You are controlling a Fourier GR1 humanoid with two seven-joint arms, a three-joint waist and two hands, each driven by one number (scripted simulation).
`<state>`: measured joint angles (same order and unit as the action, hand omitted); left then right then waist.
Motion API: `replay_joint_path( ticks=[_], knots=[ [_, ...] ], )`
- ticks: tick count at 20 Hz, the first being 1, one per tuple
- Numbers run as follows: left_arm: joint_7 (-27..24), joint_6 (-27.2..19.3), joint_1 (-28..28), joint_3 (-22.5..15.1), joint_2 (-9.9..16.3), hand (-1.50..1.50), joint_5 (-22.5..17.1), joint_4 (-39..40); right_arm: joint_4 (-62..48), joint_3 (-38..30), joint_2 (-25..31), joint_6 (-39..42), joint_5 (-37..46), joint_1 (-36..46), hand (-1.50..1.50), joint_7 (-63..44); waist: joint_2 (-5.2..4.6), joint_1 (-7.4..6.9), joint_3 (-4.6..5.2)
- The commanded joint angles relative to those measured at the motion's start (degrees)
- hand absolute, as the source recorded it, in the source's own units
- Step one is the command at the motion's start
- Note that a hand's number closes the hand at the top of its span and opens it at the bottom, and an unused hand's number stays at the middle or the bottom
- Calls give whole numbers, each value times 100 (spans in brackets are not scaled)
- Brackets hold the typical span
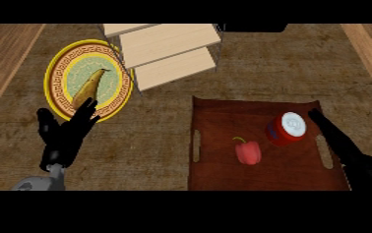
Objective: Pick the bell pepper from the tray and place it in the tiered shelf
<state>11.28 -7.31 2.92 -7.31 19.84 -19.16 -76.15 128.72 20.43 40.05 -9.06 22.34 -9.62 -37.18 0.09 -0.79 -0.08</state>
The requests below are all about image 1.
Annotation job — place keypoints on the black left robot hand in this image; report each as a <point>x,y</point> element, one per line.
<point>65,137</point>

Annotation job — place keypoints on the red bell pepper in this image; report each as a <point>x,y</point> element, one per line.
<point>248,152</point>

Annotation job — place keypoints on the black appliance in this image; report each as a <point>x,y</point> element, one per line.
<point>255,27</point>

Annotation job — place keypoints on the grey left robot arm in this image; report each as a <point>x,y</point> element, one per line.
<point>43,180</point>

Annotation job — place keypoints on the yellow banana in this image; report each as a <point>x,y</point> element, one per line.
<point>89,87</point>

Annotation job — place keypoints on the yellow patterned plate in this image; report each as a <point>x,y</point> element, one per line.
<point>87,79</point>

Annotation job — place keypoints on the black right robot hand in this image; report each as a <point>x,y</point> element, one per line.
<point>345,151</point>

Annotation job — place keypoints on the brown wooden tray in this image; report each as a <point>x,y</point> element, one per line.
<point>251,174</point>

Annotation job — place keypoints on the red can with white lid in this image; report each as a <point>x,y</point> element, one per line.
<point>285,130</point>

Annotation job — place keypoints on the pale wooden tiered shelf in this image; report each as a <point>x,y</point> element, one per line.
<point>164,51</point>

